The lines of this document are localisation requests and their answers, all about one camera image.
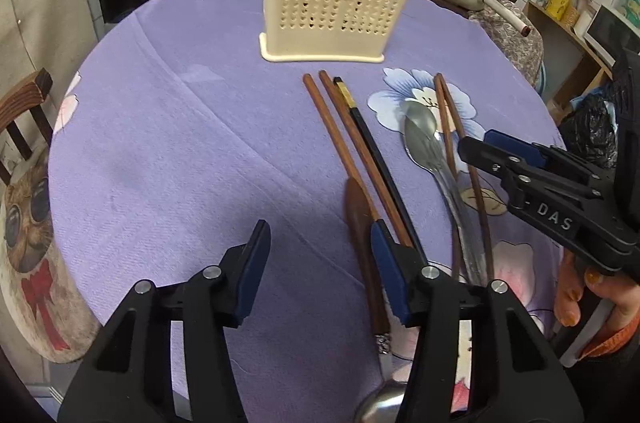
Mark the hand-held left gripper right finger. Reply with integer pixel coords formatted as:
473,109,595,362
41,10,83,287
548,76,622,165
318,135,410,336
370,219,586,423

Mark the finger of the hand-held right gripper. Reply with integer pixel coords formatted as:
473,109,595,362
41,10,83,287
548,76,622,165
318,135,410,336
458,136,640,276
484,129,618,191

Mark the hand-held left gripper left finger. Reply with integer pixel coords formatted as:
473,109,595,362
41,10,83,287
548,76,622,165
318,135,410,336
57,219,273,423

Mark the wooden handled metal spoon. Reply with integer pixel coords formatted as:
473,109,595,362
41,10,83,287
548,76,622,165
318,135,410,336
344,177,410,423

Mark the brown wooden chopstick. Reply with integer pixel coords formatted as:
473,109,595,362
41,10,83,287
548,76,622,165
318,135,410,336
302,74,383,224
433,73,463,280
318,70,415,249
439,73,497,286

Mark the black chopstick with gold band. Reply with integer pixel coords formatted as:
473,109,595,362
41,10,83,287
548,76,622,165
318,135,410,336
332,76,430,266

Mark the person's right hand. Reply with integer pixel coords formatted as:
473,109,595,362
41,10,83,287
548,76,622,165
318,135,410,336
554,249,640,335

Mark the black plastic bag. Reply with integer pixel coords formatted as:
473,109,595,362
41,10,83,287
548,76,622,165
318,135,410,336
561,93,620,169

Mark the light wooden shelf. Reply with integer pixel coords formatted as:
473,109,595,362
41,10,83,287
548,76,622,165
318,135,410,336
524,0,617,126

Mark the white microwave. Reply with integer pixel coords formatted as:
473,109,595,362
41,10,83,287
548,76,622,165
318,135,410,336
584,3,640,66

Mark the grey brown floral cloth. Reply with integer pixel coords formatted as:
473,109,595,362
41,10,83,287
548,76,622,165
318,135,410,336
467,0,545,86

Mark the white jar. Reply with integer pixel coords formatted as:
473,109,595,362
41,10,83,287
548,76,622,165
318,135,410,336
574,10,595,38

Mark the purple floral tablecloth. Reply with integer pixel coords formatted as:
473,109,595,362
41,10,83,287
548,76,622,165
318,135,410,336
47,0,568,423

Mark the dark wooden chair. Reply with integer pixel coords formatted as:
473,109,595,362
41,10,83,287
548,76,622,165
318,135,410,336
0,68,54,184

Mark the beige wall cloth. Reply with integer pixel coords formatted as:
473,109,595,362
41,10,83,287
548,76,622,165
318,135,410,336
0,0,98,104

